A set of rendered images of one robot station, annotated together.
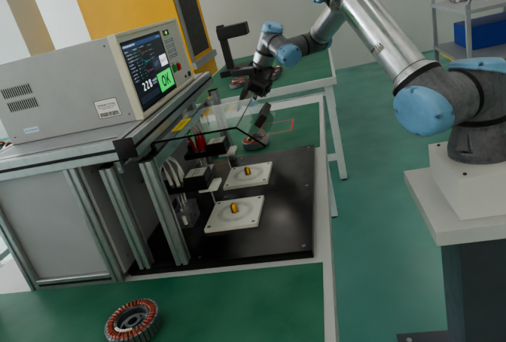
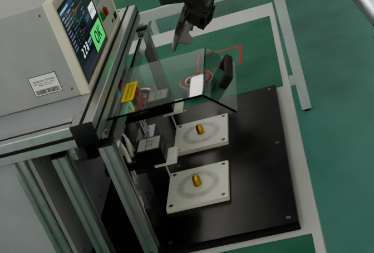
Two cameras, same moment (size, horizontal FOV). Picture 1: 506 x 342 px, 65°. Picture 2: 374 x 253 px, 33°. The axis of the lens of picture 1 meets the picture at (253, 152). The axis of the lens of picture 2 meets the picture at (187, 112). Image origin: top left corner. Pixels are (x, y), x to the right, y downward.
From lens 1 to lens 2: 39 cm
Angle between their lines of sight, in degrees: 6
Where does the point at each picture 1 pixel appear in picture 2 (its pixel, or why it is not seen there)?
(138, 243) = (99, 236)
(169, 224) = (136, 210)
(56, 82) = not seen: outside the picture
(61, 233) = (6, 234)
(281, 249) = (263, 224)
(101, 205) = (53, 198)
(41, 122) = not seen: outside the picture
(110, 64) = (47, 35)
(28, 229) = not seen: outside the picture
